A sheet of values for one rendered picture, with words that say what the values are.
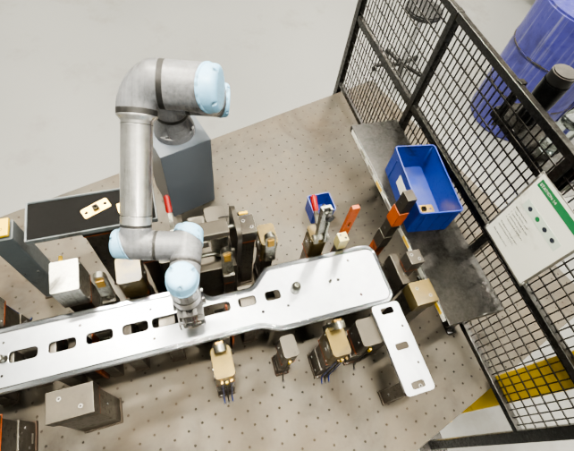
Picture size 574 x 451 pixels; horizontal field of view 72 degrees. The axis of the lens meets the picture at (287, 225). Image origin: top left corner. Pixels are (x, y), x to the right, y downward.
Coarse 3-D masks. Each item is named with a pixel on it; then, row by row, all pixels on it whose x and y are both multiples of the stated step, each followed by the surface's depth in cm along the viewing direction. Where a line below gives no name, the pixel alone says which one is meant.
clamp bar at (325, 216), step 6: (324, 204) 128; (324, 210) 125; (330, 210) 126; (318, 216) 129; (324, 216) 128; (330, 216) 123; (318, 222) 130; (324, 222) 131; (318, 228) 131; (324, 228) 134; (318, 234) 134; (324, 234) 136; (324, 240) 137
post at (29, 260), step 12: (12, 228) 118; (0, 240) 115; (12, 240) 116; (0, 252) 120; (12, 252) 121; (24, 252) 123; (36, 252) 132; (12, 264) 127; (24, 264) 129; (36, 264) 131; (48, 264) 141; (24, 276) 134; (36, 276) 136; (48, 276) 139; (48, 288) 146
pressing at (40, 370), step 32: (320, 256) 140; (352, 256) 142; (256, 288) 132; (288, 288) 133; (320, 288) 134; (352, 288) 136; (384, 288) 137; (64, 320) 119; (96, 320) 121; (128, 320) 122; (224, 320) 125; (256, 320) 126; (288, 320) 127; (320, 320) 129; (0, 352) 113; (64, 352) 115; (96, 352) 116; (128, 352) 117; (160, 352) 118; (0, 384) 109; (32, 384) 110
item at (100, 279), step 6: (96, 276) 116; (102, 276) 117; (96, 282) 117; (102, 282) 117; (108, 282) 121; (102, 288) 120; (108, 288) 121; (102, 294) 123; (108, 294) 123; (114, 294) 126
